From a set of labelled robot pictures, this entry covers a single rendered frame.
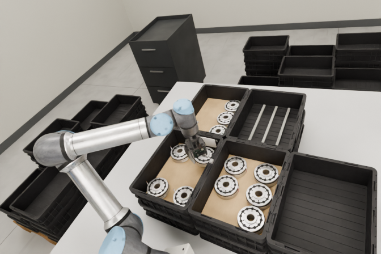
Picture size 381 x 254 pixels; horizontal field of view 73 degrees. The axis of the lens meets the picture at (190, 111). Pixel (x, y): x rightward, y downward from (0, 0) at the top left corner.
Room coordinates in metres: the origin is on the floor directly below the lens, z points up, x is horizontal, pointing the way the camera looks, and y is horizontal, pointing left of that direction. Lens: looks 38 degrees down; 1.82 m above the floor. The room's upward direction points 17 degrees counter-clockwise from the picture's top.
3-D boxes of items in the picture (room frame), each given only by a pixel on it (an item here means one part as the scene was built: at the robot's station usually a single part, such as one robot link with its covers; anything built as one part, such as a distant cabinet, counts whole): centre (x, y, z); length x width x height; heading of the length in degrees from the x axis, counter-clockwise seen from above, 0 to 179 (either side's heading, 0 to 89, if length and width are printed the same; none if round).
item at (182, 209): (0.81, 0.12, 0.92); 0.40 x 0.30 x 0.02; 142
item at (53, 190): (1.24, 1.07, 0.37); 0.40 x 0.30 x 0.45; 145
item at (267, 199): (0.58, -0.17, 0.86); 0.10 x 0.10 x 0.01
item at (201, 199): (0.62, -0.11, 0.87); 0.40 x 0.30 x 0.11; 142
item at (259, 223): (0.49, -0.10, 0.86); 0.10 x 0.10 x 0.01
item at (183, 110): (0.82, 0.03, 1.18); 0.09 x 0.08 x 0.11; 97
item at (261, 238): (0.62, -0.11, 0.92); 0.40 x 0.30 x 0.02; 142
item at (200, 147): (0.81, 0.02, 1.02); 0.09 x 0.08 x 0.12; 10
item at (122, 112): (1.91, 0.62, 0.37); 0.40 x 0.30 x 0.45; 146
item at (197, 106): (1.12, -0.12, 0.87); 0.40 x 0.30 x 0.11; 142
